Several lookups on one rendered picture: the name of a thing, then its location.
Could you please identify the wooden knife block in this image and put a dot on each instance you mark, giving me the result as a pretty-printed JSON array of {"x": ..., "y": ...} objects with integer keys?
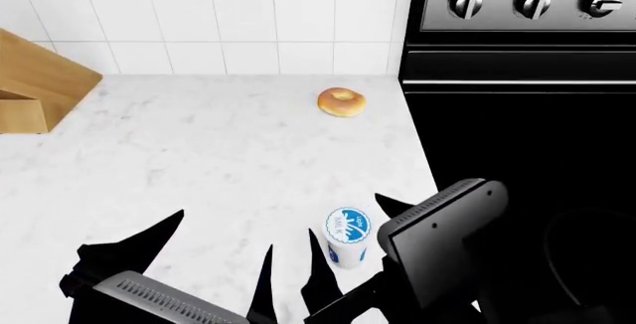
[{"x": 40, "y": 85}]

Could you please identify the grey right gripper camera box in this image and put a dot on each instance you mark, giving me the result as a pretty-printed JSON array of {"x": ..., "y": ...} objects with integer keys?
[{"x": 442, "y": 238}]

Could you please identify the grey left gripper camera box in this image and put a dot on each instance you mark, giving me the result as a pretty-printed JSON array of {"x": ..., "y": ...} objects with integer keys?
[{"x": 164, "y": 301}]

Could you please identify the black silver stove knob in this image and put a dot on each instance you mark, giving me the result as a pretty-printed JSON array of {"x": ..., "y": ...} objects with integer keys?
[
  {"x": 465, "y": 2},
  {"x": 532, "y": 2},
  {"x": 601, "y": 3}
]

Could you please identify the grey gripper camera box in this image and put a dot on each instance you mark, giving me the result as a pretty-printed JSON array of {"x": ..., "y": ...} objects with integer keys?
[
  {"x": 442, "y": 238},
  {"x": 164, "y": 301}
]

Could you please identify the white blue milk yogurt cup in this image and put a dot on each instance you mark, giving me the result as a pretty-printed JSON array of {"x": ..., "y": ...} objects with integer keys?
[{"x": 347, "y": 240}]

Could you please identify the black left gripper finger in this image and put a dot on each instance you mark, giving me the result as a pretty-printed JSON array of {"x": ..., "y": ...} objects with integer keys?
[
  {"x": 263, "y": 298},
  {"x": 126, "y": 251}
]

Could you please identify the black kitchen stove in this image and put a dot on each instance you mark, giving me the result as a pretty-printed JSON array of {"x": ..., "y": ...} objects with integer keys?
[{"x": 522, "y": 130}]

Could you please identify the golden brown bagel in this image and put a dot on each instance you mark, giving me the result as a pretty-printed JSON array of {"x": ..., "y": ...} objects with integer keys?
[{"x": 341, "y": 102}]

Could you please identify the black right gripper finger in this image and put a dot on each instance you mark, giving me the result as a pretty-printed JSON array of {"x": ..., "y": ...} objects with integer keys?
[
  {"x": 320, "y": 279},
  {"x": 395, "y": 207}
]

